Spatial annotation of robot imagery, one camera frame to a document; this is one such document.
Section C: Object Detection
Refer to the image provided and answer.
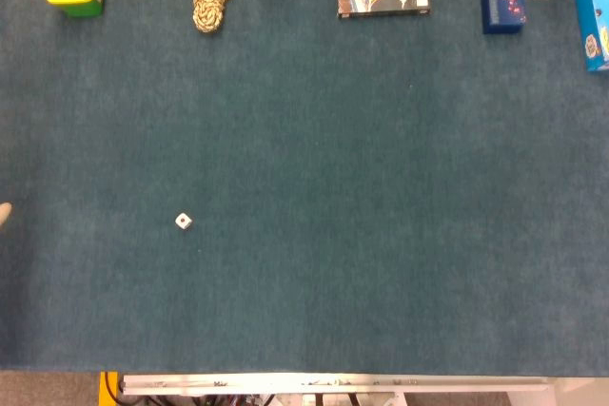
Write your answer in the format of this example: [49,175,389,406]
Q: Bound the blue felt table cloth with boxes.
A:
[0,0,609,377]

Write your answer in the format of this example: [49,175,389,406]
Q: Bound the light blue snack box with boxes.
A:
[571,0,609,74]

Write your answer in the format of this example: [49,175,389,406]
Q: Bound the aluminium frame rail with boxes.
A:
[118,374,557,396]

